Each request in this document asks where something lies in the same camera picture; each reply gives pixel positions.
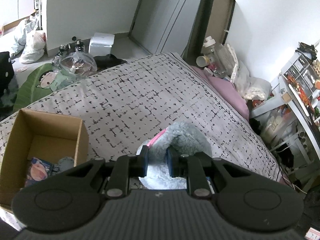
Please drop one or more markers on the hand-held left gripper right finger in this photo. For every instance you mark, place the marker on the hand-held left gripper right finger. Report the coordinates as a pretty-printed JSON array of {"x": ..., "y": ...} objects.
[{"x": 170, "y": 163}]

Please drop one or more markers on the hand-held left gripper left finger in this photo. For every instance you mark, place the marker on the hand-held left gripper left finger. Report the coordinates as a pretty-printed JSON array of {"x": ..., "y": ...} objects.
[{"x": 144, "y": 163}]

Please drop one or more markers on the light blue fluffy plush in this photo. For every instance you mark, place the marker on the light blue fluffy plush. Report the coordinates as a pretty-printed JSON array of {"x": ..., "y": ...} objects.
[{"x": 186, "y": 137}]

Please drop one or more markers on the small blue fluffy plush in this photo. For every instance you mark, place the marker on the small blue fluffy plush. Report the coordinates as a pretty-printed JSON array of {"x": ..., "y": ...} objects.
[{"x": 65, "y": 163}]

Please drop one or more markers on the brown cardboard box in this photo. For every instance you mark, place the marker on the brown cardboard box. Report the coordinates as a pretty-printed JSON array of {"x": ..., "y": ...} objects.
[{"x": 50, "y": 125}]

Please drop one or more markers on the colourful snack packet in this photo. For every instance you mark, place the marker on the colourful snack packet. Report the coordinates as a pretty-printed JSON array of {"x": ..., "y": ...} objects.
[{"x": 37, "y": 171}]

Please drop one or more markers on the pink pillow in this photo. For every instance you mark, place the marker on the pink pillow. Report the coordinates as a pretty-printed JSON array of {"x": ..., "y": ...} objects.
[{"x": 225, "y": 90}]

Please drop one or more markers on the paper cup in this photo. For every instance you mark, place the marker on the paper cup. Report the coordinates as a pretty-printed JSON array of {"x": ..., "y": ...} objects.
[{"x": 202, "y": 61}]

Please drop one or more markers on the black cloth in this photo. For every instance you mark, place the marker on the black cloth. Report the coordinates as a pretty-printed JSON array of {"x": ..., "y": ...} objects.
[{"x": 110, "y": 60}]

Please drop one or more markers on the white stuffed plastic bag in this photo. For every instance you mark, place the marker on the white stuffed plastic bag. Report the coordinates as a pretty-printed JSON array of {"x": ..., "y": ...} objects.
[{"x": 255, "y": 87}]

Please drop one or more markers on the black bag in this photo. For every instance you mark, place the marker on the black bag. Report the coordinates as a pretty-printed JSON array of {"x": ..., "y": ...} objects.
[{"x": 287, "y": 156}]

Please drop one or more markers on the clear plastic bottle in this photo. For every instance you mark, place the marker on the clear plastic bottle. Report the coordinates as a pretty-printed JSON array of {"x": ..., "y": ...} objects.
[{"x": 215, "y": 55}]

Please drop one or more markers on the white plastic bin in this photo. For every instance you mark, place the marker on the white plastic bin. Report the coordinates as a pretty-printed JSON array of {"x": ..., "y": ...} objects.
[{"x": 101, "y": 43}]

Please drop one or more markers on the green cartoon floor mat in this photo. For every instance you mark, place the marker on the green cartoon floor mat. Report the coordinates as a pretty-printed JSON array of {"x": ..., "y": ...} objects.
[{"x": 32, "y": 85}]

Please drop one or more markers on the black tripod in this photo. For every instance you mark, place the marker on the black tripod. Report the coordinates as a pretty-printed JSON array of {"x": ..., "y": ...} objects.
[{"x": 75, "y": 45}]

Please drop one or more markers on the white desk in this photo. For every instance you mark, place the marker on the white desk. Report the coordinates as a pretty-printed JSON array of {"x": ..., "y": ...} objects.
[{"x": 295, "y": 100}]

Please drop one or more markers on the grey wardrobe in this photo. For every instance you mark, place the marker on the grey wardrobe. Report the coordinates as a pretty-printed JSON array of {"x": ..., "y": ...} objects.
[{"x": 170, "y": 12}]

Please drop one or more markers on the dark cardboard panel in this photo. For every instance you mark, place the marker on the dark cardboard panel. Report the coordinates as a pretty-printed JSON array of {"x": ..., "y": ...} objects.
[{"x": 212, "y": 17}]

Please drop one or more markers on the desktop drawer organizer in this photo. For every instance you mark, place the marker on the desktop drawer organizer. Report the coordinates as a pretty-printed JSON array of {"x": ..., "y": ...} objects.
[{"x": 303, "y": 67}]

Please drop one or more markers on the black white-dotted cushion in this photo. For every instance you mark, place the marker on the black white-dotted cushion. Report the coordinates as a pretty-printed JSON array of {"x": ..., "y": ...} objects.
[{"x": 6, "y": 72}]

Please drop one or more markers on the white shelf cart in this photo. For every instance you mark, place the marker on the white shelf cart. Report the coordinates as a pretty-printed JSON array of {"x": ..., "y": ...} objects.
[{"x": 37, "y": 5}]

